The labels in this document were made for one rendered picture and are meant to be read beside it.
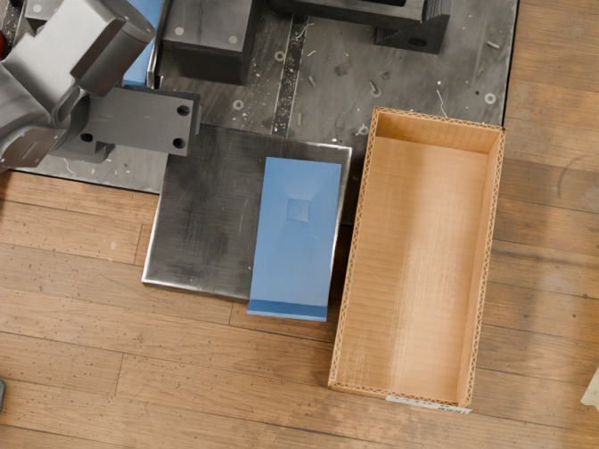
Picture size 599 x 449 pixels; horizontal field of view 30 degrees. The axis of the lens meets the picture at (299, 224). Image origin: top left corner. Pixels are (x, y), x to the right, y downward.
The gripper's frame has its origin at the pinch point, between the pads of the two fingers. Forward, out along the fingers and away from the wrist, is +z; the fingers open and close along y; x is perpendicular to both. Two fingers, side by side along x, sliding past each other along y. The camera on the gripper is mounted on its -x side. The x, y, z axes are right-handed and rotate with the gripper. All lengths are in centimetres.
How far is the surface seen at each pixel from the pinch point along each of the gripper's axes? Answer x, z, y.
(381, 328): -28.0, 0.9, -18.3
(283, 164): -16.6, 5.9, -5.9
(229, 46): -10.3, 4.7, 4.2
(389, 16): -24.1, 8.8, 8.9
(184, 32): -6.0, 5.1, 4.8
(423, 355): -32.2, -0.1, -19.9
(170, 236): -7.6, 2.1, -13.5
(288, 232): -18.2, 2.7, -11.4
